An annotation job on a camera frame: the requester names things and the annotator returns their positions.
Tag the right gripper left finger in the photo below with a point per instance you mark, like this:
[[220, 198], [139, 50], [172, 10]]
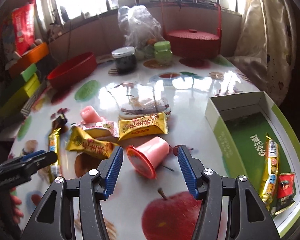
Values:
[[109, 171]]

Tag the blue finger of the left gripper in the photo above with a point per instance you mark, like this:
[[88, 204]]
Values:
[[32, 155]]

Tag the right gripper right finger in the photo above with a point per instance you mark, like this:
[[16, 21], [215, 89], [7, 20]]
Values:
[[192, 169]]

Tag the long gold snack packet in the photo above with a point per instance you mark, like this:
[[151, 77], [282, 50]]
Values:
[[268, 185]]

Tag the person left hand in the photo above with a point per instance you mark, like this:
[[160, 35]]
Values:
[[17, 213]]

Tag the striped box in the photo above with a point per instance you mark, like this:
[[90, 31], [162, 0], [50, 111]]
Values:
[[26, 110]]

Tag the gold peanut candy packet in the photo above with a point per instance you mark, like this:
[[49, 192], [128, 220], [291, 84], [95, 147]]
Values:
[[81, 142]]

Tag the gold candy packet flat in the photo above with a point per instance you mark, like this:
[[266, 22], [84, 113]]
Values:
[[143, 126]]

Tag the small pink jelly cup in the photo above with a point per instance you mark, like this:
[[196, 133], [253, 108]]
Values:
[[90, 115]]

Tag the green white gift box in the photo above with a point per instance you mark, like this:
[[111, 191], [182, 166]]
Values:
[[241, 124]]

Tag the clear wrapped pastry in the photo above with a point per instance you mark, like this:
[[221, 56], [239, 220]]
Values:
[[136, 108]]

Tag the green yellow stacked boxes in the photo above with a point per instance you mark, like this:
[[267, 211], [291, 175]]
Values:
[[19, 91]]

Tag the orange box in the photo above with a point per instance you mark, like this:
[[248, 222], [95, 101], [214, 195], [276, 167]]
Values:
[[32, 56]]

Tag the red oval bowl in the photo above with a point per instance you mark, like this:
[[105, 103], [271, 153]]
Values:
[[72, 71]]

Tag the dark jar white lid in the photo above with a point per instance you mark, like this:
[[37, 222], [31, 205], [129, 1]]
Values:
[[125, 59]]

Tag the green jar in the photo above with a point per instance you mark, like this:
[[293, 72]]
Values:
[[163, 53]]

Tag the red lidded basket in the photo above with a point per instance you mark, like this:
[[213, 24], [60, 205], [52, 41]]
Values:
[[194, 44]]

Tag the red paper bag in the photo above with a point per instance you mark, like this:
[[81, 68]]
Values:
[[23, 23]]

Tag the floral curtain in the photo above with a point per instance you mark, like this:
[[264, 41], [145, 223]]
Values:
[[267, 44]]

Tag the clear plastic bag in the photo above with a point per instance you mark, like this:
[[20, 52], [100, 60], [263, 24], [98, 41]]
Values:
[[140, 29]]

